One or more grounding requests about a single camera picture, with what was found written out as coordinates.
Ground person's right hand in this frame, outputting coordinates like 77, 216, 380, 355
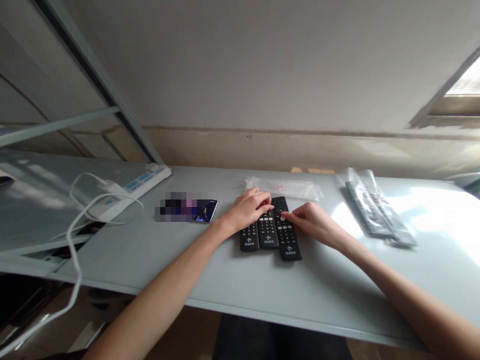
281, 202, 349, 252

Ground person's left hand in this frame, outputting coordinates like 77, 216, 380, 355
219, 186, 276, 234

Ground long black remote control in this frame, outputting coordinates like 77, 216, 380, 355
270, 196, 303, 262

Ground empty clear plastic bag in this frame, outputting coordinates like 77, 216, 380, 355
242, 175, 325, 202

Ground smartphone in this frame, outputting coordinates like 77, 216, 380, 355
155, 191, 219, 225

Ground remote in clear bag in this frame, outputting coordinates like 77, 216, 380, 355
355, 169, 419, 249
334, 167, 399, 239

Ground white power strip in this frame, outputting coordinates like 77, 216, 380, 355
87, 163, 173, 223

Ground white charger plug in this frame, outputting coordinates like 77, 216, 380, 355
97, 179, 125, 195

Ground window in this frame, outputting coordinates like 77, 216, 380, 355
408, 47, 480, 130

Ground white cable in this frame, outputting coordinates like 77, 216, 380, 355
0, 172, 146, 358

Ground grey metal shelf frame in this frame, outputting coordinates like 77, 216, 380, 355
0, 0, 167, 167

